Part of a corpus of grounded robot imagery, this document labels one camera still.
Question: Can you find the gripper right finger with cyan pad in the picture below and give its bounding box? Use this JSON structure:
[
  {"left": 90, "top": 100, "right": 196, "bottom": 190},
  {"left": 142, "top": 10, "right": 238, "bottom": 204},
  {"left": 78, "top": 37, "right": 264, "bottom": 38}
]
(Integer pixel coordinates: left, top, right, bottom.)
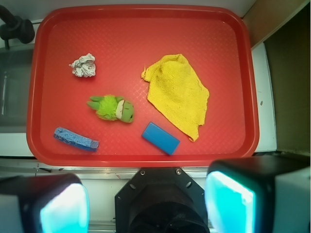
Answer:
[{"left": 205, "top": 155, "right": 311, "bottom": 233}]

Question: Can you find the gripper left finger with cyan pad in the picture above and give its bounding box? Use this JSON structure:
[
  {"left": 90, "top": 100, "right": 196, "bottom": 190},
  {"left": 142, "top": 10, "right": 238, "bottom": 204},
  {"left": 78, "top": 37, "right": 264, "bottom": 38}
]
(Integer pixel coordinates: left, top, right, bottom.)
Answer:
[{"left": 0, "top": 174, "right": 89, "bottom": 233}]

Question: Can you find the blue sponge strip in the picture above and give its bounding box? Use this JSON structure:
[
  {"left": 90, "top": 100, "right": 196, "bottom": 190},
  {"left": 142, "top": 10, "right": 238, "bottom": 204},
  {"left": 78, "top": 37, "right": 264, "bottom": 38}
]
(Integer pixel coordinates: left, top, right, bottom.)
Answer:
[{"left": 53, "top": 127, "right": 99, "bottom": 152}]

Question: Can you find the green plush toy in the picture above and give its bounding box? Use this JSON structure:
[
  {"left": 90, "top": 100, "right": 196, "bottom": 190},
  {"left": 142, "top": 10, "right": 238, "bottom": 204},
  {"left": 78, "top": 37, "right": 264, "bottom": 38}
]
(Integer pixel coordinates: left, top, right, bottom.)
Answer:
[{"left": 86, "top": 95, "right": 134, "bottom": 123}]

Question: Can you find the blue rectangular block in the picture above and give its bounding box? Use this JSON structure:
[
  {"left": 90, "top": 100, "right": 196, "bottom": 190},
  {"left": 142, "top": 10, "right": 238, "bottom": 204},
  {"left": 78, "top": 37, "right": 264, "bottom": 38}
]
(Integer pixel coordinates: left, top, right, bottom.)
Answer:
[{"left": 142, "top": 122, "right": 180, "bottom": 155}]

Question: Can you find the red plastic tray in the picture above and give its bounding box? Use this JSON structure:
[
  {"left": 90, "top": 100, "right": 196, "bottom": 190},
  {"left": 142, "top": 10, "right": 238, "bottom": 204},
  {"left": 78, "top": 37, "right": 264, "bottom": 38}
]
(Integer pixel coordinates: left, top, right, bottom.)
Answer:
[{"left": 27, "top": 5, "right": 259, "bottom": 167}]

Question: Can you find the yellow knitted cloth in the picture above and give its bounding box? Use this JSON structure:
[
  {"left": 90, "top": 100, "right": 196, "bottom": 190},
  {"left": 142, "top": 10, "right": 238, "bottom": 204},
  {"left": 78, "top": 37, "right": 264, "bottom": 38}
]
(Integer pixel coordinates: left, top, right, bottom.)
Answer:
[{"left": 141, "top": 54, "right": 209, "bottom": 142}]

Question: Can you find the crumpled white paper ball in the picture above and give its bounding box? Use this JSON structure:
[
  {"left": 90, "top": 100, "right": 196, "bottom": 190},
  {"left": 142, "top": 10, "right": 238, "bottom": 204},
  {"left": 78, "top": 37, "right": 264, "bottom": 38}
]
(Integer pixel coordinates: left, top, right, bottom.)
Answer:
[{"left": 69, "top": 53, "right": 96, "bottom": 78}]

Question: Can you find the black octagonal mount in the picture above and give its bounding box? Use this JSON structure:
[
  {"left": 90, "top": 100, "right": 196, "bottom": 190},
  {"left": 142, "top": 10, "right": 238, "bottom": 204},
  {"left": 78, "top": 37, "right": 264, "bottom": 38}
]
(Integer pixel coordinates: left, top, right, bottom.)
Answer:
[{"left": 115, "top": 167, "right": 210, "bottom": 233}]

